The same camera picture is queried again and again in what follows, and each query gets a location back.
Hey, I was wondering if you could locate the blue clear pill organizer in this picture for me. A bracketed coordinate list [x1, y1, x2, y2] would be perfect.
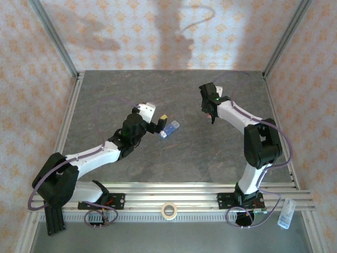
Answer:
[160, 120, 181, 140]

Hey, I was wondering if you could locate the beige tape roll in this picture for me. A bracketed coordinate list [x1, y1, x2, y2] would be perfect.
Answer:
[161, 202, 178, 220]

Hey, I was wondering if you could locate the grey metal base panel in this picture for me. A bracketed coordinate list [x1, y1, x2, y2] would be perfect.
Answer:
[28, 221, 315, 253]

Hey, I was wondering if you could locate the black extrusion bar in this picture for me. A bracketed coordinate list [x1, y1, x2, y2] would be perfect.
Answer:
[46, 208, 66, 236]

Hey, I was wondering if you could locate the clear plastic container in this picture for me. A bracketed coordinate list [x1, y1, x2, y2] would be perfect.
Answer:
[277, 198, 295, 229]

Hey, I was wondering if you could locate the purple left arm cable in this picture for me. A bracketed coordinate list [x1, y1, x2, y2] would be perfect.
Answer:
[27, 98, 139, 228]

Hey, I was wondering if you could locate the aluminium side rail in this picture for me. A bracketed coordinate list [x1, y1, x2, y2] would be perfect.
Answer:
[49, 71, 85, 185]
[262, 75, 301, 190]

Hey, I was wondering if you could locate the aluminium mounting rail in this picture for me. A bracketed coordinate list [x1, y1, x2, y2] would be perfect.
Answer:
[27, 181, 316, 213]

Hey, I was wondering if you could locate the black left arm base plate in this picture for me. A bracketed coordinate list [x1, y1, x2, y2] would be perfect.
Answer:
[78, 193, 125, 211]

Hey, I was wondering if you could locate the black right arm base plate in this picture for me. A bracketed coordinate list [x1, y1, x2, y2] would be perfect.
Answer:
[217, 192, 265, 211]

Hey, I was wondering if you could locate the perforated metal cable tray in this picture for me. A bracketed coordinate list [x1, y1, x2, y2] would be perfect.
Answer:
[39, 212, 266, 223]

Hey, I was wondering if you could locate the aluminium frame post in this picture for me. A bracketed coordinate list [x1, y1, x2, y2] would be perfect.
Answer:
[28, 0, 80, 79]
[262, 0, 314, 79]

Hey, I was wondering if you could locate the aluminium frame leg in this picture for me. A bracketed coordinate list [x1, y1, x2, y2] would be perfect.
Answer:
[14, 210, 42, 253]
[301, 210, 329, 253]

